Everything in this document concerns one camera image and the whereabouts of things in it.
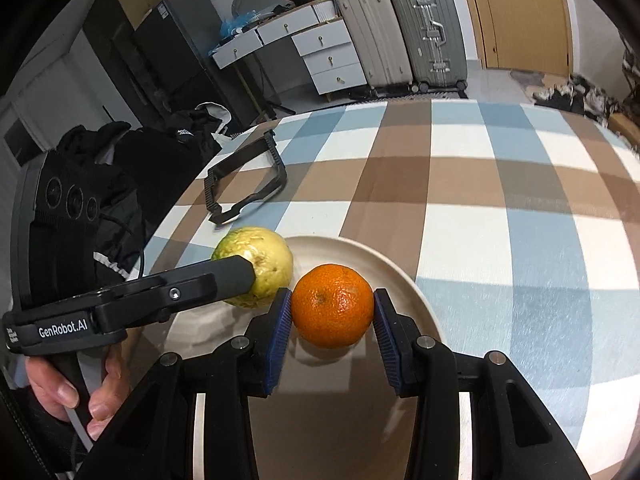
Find checkered tablecloth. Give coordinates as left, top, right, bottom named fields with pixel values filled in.
left=145, top=100, right=639, bottom=479

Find dark cabinet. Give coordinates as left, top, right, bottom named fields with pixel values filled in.
left=82, top=0, right=262, bottom=132

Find orange tangerine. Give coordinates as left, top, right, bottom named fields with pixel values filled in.
left=291, top=263, right=374, bottom=350

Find black plastic frame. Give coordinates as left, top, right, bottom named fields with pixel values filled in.
left=204, top=130, right=288, bottom=226

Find person's left hand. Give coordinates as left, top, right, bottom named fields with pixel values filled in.
left=26, top=344, right=130, bottom=441

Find beige suitcase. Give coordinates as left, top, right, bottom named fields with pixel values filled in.
left=334, top=0, right=413, bottom=89

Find silver aluminium suitcase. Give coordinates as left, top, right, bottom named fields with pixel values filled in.
left=390, top=0, right=468, bottom=96

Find wooden door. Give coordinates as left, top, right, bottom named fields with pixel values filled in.
left=466, top=0, right=573, bottom=76

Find shoes on floor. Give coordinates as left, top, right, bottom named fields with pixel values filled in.
left=533, top=74, right=622, bottom=120

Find cream round plate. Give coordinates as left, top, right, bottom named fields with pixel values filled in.
left=162, top=235, right=444, bottom=480

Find black clothes pile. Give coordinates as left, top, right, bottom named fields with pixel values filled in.
left=56, top=103, right=231, bottom=286

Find white drawer desk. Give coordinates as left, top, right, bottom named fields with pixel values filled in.
left=210, top=0, right=367, bottom=96

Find yellow-green guava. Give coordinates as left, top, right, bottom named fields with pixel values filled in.
left=212, top=226, right=293, bottom=309

